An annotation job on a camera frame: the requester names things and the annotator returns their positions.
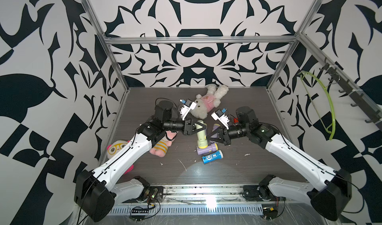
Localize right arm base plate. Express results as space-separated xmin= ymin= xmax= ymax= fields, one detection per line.
xmin=242 ymin=185 xmax=286 ymax=202

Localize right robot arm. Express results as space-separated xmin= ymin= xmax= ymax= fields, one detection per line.
xmin=208 ymin=106 xmax=352 ymax=221

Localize green flashlight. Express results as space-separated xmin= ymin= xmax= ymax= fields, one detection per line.
xmin=196 ymin=120 xmax=208 ymax=149

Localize purple flashlight lying sideways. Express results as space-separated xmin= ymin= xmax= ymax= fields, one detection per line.
xmin=197 ymin=143 xmax=218 ymax=155

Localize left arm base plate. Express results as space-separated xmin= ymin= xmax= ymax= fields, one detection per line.
xmin=123 ymin=186 xmax=164 ymax=203

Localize black connector left cable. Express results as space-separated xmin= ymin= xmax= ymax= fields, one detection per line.
xmin=130 ymin=206 xmax=150 ymax=222

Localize black hook rack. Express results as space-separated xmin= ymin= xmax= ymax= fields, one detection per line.
xmin=320 ymin=57 xmax=382 ymax=130

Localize blue flashlight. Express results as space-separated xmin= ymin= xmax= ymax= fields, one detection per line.
xmin=202 ymin=150 xmax=224 ymax=164

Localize green hoop on wall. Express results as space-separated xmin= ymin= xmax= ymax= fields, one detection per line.
xmin=298 ymin=71 xmax=337 ymax=140

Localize white teddy bear pink shirt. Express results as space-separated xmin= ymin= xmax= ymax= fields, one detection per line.
xmin=191 ymin=84 xmax=229 ymax=120

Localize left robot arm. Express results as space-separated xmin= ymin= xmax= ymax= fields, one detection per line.
xmin=74 ymin=100 xmax=207 ymax=222

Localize black connector cable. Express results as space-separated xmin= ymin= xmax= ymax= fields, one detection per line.
xmin=130 ymin=206 xmax=150 ymax=222
xmin=262 ymin=206 xmax=279 ymax=220

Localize panda plush pink striped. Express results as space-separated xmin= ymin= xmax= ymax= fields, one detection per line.
xmin=106 ymin=140 xmax=129 ymax=159

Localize pink striped plush pig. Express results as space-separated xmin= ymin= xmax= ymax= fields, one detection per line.
xmin=149 ymin=131 xmax=178 ymax=157

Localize black connector right cable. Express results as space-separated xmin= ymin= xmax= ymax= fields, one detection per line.
xmin=262 ymin=206 xmax=279 ymax=220

